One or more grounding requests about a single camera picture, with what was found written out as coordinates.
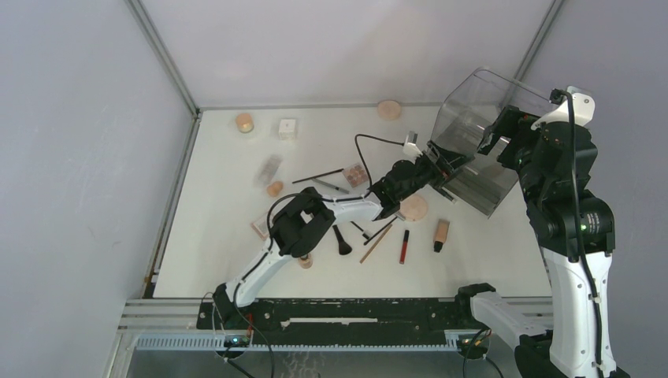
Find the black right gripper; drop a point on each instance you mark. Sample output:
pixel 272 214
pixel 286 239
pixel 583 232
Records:
pixel 512 123

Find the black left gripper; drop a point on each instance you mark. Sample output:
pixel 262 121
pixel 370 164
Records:
pixel 447 162

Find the clear acrylic makeup organizer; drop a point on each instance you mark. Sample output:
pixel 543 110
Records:
pixel 464 115

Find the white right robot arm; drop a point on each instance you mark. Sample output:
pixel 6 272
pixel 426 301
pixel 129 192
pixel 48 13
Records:
pixel 576 233

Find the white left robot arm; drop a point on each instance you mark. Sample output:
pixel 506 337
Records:
pixel 298 227

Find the dark green lipstick pencil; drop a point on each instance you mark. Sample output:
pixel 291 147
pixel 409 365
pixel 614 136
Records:
pixel 447 195

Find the round beige powder puff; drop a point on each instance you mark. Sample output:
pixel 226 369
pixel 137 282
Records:
pixel 413 208

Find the beige foundation bottle black cap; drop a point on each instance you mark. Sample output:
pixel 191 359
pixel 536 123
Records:
pixel 440 236

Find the round beige sponge far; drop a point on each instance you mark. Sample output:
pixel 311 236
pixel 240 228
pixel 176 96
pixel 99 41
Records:
pixel 389 110

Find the red black liquid lipstick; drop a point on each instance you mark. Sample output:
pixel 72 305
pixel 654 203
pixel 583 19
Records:
pixel 405 242

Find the gold slim pencil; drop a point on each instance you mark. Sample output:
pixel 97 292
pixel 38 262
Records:
pixel 375 243

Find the nine-pan eyeshadow palette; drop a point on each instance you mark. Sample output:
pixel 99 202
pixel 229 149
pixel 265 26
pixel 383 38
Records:
pixel 356 175

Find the black slim liner brush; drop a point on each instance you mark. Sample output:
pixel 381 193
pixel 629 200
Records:
pixel 385 227

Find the thin black angled brush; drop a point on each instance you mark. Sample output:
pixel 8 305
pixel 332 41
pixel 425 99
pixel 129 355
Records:
pixel 366 235

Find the checkered eyeliner pencil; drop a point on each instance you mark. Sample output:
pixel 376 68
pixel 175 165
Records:
pixel 331 186

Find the large black powder brush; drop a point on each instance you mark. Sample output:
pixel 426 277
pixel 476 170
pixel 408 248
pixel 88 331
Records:
pixel 343 247

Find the white cube box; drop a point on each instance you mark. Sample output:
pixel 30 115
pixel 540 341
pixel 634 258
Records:
pixel 287 129

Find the peach foundation bottle silver pump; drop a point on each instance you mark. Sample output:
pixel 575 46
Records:
pixel 305 261

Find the beige beauty blender sponge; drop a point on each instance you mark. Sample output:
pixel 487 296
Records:
pixel 274 189

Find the clear plastic bottle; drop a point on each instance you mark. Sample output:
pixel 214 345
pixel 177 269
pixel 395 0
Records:
pixel 267 170

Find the orange square powder compact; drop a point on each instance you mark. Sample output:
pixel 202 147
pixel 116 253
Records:
pixel 260 227

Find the round tan jar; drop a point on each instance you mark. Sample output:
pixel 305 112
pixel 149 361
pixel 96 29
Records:
pixel 244 123

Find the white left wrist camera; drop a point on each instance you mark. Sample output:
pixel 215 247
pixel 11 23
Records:
pixel 410 147

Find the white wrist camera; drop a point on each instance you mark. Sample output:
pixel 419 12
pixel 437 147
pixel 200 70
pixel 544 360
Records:
pixel 584 107
pixel 410 147

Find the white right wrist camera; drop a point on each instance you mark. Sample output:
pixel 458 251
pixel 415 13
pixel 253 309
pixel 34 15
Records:
pixel 584 107

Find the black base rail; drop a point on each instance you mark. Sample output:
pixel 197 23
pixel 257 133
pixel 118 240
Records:
pixel 346 322

